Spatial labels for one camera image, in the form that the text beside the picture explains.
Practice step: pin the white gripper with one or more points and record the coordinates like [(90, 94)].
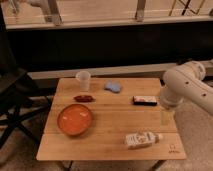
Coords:
[(168, 100)]

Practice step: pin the orange bowl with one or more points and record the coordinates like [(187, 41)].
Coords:
[(74, 119)]

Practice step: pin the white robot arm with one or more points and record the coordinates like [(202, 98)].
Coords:
[(185, 81)]

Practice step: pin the black and white box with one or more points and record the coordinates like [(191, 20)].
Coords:
[(145, 100)]

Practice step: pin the white plastic bottle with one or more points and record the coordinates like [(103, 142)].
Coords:
[(142, 139)]

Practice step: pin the wooden folding table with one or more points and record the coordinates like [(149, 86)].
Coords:
[(114, 116)]

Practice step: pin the blue cloth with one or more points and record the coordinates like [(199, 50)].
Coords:
[(113, 87)]

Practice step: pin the clear plastic cup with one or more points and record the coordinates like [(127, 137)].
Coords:
[(83, 77)]

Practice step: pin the black office chair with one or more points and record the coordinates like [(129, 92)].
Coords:
[(15, 87)]

